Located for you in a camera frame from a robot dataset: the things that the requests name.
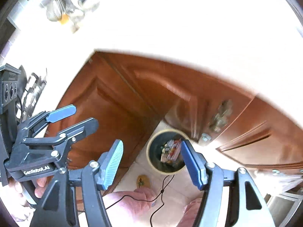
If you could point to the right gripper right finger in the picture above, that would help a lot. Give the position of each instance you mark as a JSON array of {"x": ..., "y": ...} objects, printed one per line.
[{"x": 246, "y": 206}]

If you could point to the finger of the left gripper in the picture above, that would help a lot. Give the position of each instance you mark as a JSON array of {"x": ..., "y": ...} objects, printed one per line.
[
  {"x": 38, "y": 122},
  {"x": 78, "y": 131}
]

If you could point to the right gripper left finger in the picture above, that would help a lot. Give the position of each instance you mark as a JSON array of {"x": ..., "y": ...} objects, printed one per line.
[{"x": 58, "y": 206}]

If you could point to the pink strawberry box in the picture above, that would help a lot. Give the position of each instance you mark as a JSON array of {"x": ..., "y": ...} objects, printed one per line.
[{"x": 171, "y": 151}]

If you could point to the round trash bin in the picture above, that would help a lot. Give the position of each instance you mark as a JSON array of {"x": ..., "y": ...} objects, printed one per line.
[{"x": 154, "y": 147}]

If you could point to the wooden cabinet door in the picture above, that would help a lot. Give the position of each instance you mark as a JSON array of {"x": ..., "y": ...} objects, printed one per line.
[{"x": 129, "y": 95}]

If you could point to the pink slipper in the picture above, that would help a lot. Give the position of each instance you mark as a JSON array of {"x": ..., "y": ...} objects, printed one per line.
[{"x": 128, "y": 205}]

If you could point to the yellow floor sticker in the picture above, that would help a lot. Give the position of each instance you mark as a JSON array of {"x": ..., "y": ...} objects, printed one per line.
[{"x": 143, "y": 181}]

